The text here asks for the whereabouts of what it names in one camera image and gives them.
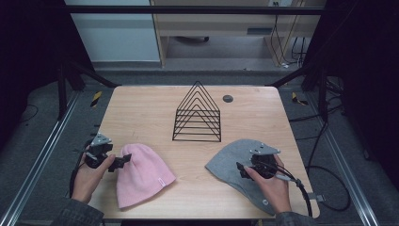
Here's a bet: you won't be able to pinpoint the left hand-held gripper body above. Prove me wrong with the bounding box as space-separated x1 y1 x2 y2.
84 132 115 170

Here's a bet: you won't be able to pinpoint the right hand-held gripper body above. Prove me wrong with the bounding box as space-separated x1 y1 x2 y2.
248 142 281 180

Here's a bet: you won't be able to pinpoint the grey cap with ear flaps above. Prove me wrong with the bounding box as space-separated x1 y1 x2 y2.
204 138 280 217

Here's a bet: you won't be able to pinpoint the pink knit beanie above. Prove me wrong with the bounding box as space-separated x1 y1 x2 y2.
116 143 177 210

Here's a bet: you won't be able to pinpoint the black wire triangle rack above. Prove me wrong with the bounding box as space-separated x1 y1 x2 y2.
171 80 222 143

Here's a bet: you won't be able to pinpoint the person's left hand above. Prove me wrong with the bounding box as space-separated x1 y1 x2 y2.
71 153 117 204

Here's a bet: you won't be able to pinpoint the person's right hand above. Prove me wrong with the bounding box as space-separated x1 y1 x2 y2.
244 153 293 215

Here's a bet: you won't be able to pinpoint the white cabinet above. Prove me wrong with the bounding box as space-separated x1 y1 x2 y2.
64 0 161 63

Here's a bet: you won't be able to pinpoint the dark curtain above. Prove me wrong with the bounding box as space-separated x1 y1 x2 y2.
302 0 399 183
0 0 95 149

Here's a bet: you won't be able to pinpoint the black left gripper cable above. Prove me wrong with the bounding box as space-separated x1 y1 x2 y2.
69 146 88 199

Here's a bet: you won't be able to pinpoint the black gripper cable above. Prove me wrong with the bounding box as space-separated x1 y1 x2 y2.
250 159 314 218
69 146 88 199

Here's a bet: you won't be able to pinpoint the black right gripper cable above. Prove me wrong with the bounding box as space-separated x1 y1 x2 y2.
250 159 314 218

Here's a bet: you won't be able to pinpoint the yellow-handled tool left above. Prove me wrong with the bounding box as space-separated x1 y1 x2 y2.
90 90 104 107

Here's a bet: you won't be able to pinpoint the yellow-handled tool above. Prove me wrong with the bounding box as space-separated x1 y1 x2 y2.
291 91 309 106
90 90 104 107

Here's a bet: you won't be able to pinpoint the aluminium floor rail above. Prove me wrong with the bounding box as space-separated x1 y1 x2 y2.
305 92 380 226
0 90 81 226

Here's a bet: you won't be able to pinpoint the grey metal table bracket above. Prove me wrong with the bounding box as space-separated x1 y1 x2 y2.
307 192 326 202

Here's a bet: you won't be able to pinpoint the yellow-handled tool right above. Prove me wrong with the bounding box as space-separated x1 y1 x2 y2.
291 91 309 106

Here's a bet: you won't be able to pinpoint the black frame strut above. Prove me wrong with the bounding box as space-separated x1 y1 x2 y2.
56 59 120 121
266 62 328 121

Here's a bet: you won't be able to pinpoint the black looped floor cable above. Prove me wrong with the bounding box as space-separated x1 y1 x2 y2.
305 119 352 212

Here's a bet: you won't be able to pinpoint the hanging cables under desk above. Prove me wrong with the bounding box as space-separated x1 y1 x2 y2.
270 2 307 69

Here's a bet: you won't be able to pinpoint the black horizontal frame bar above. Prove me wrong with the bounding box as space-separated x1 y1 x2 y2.
65 5 326 16

